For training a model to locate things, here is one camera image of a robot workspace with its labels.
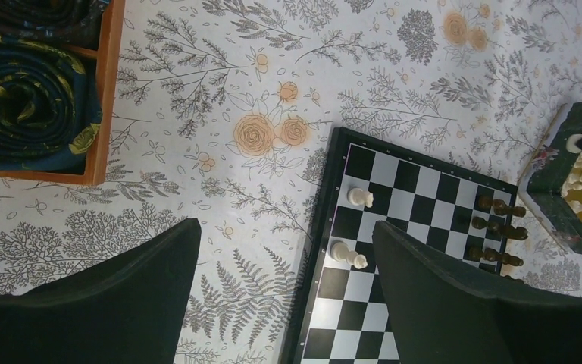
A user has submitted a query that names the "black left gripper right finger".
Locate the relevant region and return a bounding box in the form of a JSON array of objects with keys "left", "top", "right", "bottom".
[{"left": 372, "top": 221, "right": 582, "bottom": 363}]

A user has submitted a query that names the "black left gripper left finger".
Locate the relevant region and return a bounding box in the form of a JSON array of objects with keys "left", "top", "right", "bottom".
[{"left": 0, "top": 218, "right": 201, "bottom": 363}]

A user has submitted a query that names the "gold metal tin box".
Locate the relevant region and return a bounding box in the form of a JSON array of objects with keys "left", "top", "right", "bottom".
[{"left": 519, "top": 102, "right": 582, "bottom": 255}]

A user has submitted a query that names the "white chess piece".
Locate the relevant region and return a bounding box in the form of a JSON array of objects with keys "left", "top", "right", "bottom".
[
  {"left": 329, "top": 240, "right": 368, "bottom": 270},
  {"left": 347, "top": 187, "right": 374, "bottom": 208}
]

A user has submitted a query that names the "black white chess board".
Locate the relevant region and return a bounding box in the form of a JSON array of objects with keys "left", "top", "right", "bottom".
[{"left": 280, "top": 127, "right": 518, "bottom": 363}]

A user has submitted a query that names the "dark chess pieces row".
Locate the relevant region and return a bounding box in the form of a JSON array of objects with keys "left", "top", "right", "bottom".
[{"left": 467, "top": 195, "right": 528, "bottom": 266}]

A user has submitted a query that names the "floral white table mat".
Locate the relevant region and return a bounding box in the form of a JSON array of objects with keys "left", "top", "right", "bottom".
[{"left": 0, "top": 1, "right": 582, "bottom": 363}]

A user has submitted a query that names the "dark rolled cloth in tray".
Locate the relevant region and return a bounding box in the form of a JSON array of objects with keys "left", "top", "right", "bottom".
[{"left": 0, "top": 35, "right": 103, "bottom": 171}]

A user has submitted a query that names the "orange wooden divided tray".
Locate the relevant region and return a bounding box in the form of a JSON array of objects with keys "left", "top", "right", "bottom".
[{"left": 0, "top": 0, "right": 126, "bottom": 186}]

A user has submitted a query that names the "dark rolled cloth corner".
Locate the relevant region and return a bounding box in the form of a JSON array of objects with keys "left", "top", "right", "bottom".
[{"left": 0, "top": 0, "right": 110, "bottom": 46}]

